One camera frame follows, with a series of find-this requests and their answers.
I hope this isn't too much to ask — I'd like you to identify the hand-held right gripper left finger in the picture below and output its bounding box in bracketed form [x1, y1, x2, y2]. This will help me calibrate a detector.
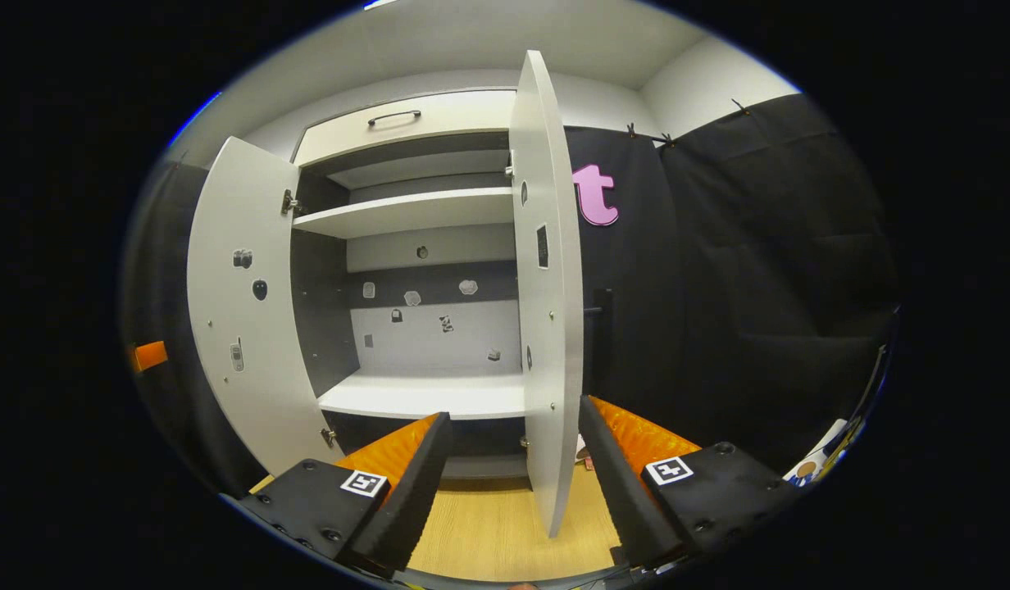
[241, 411, 455, 579]

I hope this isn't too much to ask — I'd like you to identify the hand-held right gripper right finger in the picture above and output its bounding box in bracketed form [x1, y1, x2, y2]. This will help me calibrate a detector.
[577, 396, 801, 573]

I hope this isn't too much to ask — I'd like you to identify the beige door with camera sticker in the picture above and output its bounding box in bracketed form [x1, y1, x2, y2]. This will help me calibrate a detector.
[187, 135, 346, 478]

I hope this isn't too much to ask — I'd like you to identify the beige door with headphones sticker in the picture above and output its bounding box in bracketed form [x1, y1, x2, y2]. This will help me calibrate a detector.
[509, 49, 614, 539]

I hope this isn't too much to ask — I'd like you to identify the beige double-door shoe cabinet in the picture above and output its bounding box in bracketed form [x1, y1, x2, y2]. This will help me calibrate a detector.
[288, 86, 530, 480]

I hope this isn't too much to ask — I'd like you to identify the black backdrop cloth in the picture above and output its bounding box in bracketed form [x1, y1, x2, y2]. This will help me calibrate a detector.
[121, 92, 899, 492]

